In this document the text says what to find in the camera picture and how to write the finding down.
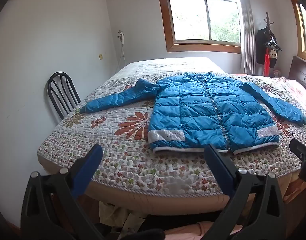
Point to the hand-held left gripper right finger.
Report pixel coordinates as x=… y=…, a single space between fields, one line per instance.
x=217 y=167

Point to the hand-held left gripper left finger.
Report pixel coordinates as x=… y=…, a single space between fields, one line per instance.
x=89 y=170

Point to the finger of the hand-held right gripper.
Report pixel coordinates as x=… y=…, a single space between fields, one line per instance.
x=301 y=148

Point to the blue puffer jacket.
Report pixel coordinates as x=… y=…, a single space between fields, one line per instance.
x=205 y=110

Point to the clothes hangers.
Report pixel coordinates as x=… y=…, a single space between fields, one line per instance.
x=274 y=45

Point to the floral quilted bedspread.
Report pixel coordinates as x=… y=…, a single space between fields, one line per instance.
x=118 y=160

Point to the pale yellow crumpled cloth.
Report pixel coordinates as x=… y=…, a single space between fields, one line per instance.
x=110 y=215

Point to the pink cloth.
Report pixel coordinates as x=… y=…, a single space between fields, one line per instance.
x=187 y=230

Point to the dark wooden headboard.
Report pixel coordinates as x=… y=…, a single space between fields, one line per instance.
x=300 y=70

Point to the red hanging cloth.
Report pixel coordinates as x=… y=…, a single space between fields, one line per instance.
x=267 y=62

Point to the black metal chair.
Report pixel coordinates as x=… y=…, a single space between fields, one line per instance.
x=60 y=73

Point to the grey pleated curtain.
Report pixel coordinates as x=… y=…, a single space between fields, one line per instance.
x=247 y=42

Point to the small wooden framed window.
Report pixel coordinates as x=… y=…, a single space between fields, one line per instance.
x=299 y=17

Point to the dark wooden coat rack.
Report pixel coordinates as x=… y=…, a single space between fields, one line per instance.
x=267 y=20

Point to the large wooden framed window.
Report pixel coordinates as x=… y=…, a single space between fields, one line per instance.
x=165 y=17

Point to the yellow wall socket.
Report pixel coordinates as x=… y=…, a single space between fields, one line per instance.
x=101 y=56

